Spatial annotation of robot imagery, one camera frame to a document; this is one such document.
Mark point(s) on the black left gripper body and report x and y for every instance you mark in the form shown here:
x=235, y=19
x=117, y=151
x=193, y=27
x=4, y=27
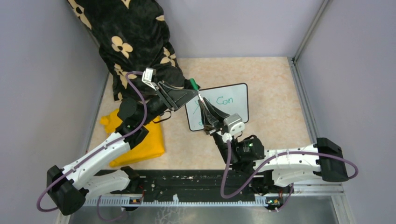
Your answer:
x=169, y=102

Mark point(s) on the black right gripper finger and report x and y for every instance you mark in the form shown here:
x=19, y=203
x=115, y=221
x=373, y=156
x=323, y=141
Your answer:
x=217, y=113
x=205, y=113

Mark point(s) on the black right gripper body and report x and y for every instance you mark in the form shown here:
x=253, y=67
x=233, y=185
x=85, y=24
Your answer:
x=211, y=129

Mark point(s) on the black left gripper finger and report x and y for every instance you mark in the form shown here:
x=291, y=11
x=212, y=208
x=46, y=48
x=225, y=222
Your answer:
x=181, y=97
x=169, y=88

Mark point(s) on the white whiteboard black frame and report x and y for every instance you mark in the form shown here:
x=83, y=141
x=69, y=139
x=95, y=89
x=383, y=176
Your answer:
x=230, y=99

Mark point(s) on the white marker pen body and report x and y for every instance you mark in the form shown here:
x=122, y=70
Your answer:
x=200, y=97

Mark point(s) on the green marker cap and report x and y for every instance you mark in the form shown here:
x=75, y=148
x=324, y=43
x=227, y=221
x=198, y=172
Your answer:
x=194, y=83

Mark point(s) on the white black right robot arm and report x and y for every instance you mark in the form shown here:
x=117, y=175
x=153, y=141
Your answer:
x=321, y=160

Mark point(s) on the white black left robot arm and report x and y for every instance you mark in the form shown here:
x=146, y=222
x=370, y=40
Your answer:
x=70, y=186

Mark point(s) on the yellow folded cloth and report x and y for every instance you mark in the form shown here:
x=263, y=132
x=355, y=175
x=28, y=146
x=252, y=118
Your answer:
x=151, y=147

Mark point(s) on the black floral blanket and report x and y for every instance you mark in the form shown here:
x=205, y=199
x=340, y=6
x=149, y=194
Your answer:
x=132, y=35

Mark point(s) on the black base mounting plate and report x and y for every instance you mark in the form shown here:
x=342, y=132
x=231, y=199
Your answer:
x=194, y=186

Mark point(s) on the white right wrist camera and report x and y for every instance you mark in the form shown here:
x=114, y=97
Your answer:
x=233, y=124

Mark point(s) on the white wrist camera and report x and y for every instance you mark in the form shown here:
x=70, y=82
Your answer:
x=147, y=78
x=233, y=124

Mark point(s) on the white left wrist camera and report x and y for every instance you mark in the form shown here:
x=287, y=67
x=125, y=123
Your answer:
x=147, y=78

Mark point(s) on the white slotted cable duct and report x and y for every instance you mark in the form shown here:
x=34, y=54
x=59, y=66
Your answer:
x=123, y=200

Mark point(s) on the aluminium frame rail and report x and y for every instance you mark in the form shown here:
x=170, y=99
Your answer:
x=275, y=203

